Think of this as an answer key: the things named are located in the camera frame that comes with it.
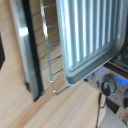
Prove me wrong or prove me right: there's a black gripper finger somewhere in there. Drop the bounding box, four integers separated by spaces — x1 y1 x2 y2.
0 32 6 71

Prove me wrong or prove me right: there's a ribbed metal oven tray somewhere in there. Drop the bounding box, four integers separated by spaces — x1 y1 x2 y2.
55 0 128 87

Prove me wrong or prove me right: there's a black cable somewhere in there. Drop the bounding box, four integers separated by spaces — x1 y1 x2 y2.
95 92 108 128

